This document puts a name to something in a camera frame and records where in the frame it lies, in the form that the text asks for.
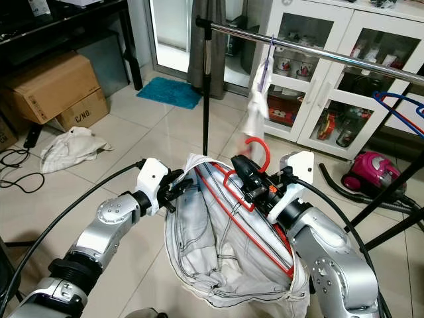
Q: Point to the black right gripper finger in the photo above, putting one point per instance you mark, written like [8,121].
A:
[246,171]

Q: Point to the white shirt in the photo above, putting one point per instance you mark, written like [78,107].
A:
[257,106]

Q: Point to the white jeans dark stitching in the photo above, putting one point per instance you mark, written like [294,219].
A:
[218,258]

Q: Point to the blue plastic hanger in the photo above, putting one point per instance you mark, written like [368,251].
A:
[268,66]
[397,103]

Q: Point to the white glass-door cabinet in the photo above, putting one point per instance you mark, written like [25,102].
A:
[318,109]

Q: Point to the teal floor mat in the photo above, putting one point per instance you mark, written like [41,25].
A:
[169,93]

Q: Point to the pink vacuum cleaner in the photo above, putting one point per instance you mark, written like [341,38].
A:
[371,172]

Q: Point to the crumpled white cloth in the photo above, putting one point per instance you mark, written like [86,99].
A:
[73,149]

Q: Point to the grey curtain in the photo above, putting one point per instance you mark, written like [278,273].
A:
[225,46]

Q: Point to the black power adapter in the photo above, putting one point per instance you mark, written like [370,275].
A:
[33,136]

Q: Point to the white framed glass door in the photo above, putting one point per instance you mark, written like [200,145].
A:
[169,33]

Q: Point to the brown cardboard box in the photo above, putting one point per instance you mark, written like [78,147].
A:
[53,86]

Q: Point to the black desk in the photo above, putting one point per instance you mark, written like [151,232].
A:
[59,33]

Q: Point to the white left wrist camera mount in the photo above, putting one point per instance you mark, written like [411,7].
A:
[152,180]

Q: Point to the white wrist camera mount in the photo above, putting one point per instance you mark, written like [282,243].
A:
[298,165]
[152,180]

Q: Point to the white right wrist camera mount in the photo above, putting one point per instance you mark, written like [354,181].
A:
[298,165]

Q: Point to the black table leg frame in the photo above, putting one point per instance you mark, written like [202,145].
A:
[384,195]

